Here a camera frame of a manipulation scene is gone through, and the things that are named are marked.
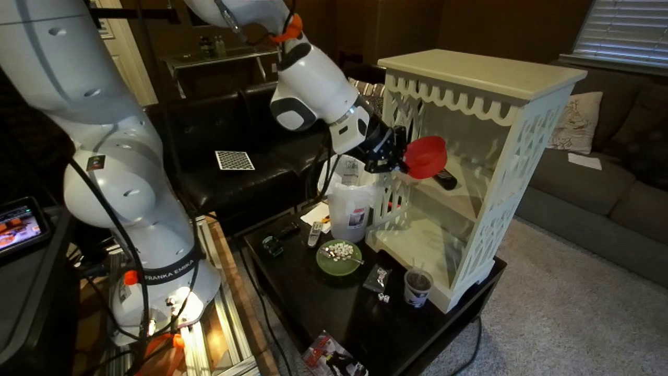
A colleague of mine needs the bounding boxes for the magazine with red cover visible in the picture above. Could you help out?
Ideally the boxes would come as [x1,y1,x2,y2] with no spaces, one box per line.
[302,332,370,376]

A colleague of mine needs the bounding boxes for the black coffee table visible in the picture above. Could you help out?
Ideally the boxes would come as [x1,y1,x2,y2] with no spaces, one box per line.
[245,211,505,376]

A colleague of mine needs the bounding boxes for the small clear plastic bag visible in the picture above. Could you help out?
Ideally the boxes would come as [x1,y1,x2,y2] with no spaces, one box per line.
[362,266,390,303]

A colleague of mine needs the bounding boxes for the paper cup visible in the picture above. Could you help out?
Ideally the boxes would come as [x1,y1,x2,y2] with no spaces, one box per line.
[403,269,432,309]

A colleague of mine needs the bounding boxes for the patterned throw pillow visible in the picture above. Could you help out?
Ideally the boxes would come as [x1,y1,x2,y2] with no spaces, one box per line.
[550,91,603,154]

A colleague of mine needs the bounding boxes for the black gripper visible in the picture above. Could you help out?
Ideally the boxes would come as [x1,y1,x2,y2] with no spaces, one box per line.
[362,116,407,174]

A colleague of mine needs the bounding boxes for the green sofa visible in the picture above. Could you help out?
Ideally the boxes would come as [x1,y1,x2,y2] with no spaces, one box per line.
[517,69,668,287]

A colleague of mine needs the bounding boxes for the black leather couch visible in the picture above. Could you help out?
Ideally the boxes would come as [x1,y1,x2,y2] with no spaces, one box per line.
[145,87,330,231]

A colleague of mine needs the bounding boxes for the white paper sheet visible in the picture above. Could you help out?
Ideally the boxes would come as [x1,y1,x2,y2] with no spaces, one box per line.
[565,152,603,171]

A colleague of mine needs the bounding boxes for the white plastic jug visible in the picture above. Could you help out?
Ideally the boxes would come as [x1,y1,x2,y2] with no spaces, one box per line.
[328,154,379,243]

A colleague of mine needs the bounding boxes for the white ornate shelf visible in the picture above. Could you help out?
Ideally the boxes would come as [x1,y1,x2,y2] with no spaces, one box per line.
[367,47,586,311]

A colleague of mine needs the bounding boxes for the window blinds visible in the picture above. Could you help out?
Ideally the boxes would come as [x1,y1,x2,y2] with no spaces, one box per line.
[571,0,668,69]

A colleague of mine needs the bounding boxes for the green bowl with pills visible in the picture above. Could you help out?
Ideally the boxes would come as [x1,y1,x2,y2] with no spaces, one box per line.
[315,240,362,278]

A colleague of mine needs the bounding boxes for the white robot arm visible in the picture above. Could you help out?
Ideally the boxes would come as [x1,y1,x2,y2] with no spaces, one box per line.
[0,0,404,343]

